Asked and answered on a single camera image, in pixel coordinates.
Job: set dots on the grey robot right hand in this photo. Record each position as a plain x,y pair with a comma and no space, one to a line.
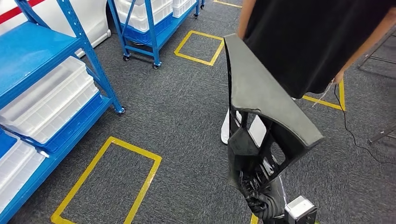
256,182

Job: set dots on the person's hand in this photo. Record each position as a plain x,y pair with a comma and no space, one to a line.
339,76

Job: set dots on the black plastic frame part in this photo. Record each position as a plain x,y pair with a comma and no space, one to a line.
256,86

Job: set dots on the person's forearm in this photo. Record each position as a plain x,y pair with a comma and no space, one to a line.
246,18
371,37

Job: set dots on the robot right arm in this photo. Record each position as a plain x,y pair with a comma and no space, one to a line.
263,207

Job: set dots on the blue wheeled shelf rack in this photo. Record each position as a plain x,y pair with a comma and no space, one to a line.
153,37

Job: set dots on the blue metal shelf rack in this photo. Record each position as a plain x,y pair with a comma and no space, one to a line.
31,46

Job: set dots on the yellow floor tape outline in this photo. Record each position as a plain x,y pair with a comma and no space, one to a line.
342,95
136,150
206,36

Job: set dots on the person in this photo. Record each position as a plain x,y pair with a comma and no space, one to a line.
309,37

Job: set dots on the white plastic crate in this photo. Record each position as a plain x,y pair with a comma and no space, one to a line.
161,12
182,7

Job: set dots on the white plastic tray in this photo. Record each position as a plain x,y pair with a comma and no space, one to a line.
46,102
15,173

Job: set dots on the white car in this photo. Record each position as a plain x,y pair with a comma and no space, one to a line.
89,15

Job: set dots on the red barrier belt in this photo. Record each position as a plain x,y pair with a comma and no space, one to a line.
12,12

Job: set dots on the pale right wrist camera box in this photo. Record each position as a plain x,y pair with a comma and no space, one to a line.
298,208

